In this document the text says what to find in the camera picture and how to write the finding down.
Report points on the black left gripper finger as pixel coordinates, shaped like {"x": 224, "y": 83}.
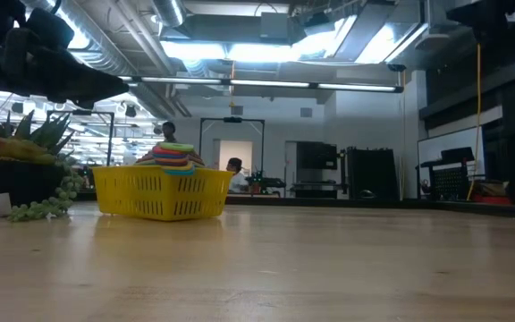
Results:
{"x": 78, "y": 80}

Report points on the red measuring cup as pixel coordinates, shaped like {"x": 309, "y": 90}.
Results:
{"x": 164, "y": 151}

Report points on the green measuring cup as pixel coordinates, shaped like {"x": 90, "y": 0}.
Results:
{"x": 177, "y": 146}

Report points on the blue measuring cup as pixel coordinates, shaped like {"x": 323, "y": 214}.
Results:
{"x": 172, "y": 155}

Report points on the orange measuring cup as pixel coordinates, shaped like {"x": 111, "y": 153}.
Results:
{"x": 170, "y": 161}

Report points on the yellow measuring cup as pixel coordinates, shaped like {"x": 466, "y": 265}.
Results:
{"x": 182, "y": 168}

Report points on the teal measuring cup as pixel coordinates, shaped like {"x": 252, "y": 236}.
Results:
{"x": 179, "y": 172}

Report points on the yellow plastic basket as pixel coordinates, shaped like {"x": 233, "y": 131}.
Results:
{"x": 159, "y": 197}

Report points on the person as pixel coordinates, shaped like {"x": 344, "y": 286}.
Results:
{"x": 169, "y": 132}
{"x": 238, "y": 179}

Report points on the potted green succulent plant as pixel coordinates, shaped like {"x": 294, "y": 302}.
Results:
{"x": 16, "y": 179}

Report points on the long ceiling light bar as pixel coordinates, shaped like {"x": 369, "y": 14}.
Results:
{"x": 266, "y": 83}

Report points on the black monitor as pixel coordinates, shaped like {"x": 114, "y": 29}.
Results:
{"x": 316, "y": 155}

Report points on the black cabinet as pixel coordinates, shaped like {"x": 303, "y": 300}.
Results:
{"x": 371, "y": 174}

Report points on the white board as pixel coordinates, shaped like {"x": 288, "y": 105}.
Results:
{"x": 436, "y": 147}

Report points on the black pegboard cart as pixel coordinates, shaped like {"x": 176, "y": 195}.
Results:
{"x": 452, "y": 181}

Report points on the black gantry frame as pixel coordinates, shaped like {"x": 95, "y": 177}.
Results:
{"x": 232, "y": 119}

